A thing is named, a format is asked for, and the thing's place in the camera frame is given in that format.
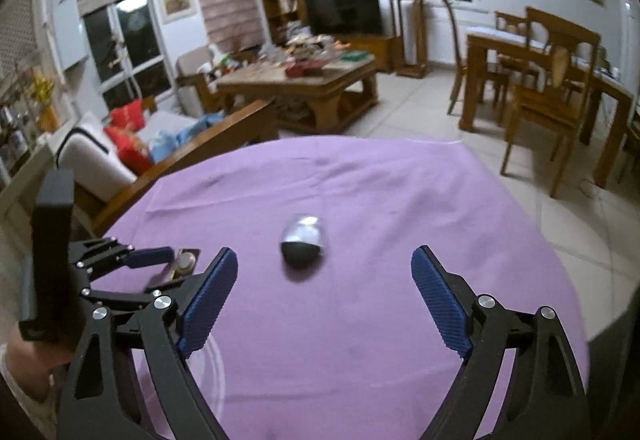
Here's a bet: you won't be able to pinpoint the small gold-capped container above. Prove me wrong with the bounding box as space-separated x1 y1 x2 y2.
172 247 202 282

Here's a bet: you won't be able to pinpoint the tan hand fan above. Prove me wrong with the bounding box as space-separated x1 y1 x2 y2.
550 47 571 89

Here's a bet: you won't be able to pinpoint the red box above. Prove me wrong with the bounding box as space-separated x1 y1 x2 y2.
285 61 327 79

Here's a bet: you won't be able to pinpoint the purple tablecloth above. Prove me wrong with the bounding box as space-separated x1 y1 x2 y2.
102 135 588 440

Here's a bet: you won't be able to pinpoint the blue cloth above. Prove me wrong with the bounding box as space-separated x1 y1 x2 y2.
149 114 227 162

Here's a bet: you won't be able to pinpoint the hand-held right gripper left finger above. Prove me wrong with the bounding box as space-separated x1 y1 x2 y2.
57 247 240 440

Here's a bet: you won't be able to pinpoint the yellow flowers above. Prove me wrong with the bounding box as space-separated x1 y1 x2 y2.
27 70 59 132

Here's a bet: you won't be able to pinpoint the black flat television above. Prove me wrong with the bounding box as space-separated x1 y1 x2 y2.
305 0 384 37

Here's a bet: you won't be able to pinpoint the wooden curved-back chair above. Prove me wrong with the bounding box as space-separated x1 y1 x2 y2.
442 0 509 117

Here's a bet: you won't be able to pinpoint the white standing air conditioner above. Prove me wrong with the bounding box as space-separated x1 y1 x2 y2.
619 0 640 87

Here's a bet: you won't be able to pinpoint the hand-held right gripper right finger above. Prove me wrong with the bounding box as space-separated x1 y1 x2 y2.
410 245 588 440

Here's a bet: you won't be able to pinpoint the wooden television stand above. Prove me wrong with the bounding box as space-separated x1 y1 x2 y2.
330 34 402 74

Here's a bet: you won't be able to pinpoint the person's left hand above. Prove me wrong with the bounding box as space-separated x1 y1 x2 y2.
4 334 77 388

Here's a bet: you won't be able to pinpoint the red cushion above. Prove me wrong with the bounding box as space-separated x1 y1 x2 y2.
104 100 154 174

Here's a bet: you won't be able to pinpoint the wooden frame sofa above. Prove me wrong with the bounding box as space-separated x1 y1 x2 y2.
55 98 281 237

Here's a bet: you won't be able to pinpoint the wooden slat-back dining chair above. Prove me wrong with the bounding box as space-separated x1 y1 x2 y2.
500 6 602 199

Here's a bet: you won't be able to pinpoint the wooden coffee table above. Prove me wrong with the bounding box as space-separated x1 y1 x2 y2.
216 51 381 134

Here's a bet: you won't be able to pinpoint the person's left forearm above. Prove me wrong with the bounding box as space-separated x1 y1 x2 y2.
0 350 58 440

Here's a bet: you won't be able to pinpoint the wooden dining table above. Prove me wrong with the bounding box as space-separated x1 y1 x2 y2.
459 26 636 189

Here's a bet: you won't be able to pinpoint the wooden bookshelf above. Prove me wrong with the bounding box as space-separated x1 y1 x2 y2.
256 0 314 46

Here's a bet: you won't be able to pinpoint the tall wooden plant stand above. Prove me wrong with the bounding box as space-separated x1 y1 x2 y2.
389 0 429 79

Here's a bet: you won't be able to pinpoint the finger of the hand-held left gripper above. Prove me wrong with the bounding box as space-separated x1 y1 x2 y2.
67 236 177 282
79 267 203 317

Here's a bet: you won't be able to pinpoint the beige armchair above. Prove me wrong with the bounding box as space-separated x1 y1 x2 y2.
176 45 236 117

